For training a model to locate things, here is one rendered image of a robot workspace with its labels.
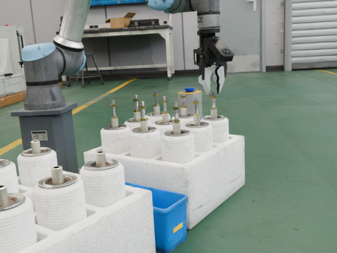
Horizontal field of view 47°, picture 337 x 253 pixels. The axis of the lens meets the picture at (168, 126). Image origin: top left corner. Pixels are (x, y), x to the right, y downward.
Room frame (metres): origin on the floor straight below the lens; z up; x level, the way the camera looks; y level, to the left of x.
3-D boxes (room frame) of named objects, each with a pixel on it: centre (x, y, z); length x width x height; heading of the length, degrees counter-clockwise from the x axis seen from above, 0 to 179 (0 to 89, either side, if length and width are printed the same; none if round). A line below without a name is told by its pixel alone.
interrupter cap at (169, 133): (1.09, -0.02, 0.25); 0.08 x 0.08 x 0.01
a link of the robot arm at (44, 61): (1.44, 0.45, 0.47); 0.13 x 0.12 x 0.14; 155
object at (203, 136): (1.19, -0.09, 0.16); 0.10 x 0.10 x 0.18
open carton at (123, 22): (5.98, 0.62, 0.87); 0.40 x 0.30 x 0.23; 71
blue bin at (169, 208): (0.99, 0.11, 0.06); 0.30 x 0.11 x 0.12; 54
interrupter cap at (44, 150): (0.96, 0.34, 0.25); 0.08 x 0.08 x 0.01
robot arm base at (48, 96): (1.44, 0.46, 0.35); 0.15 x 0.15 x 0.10
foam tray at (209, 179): (1.25, 0.01, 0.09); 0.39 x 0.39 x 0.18; 56
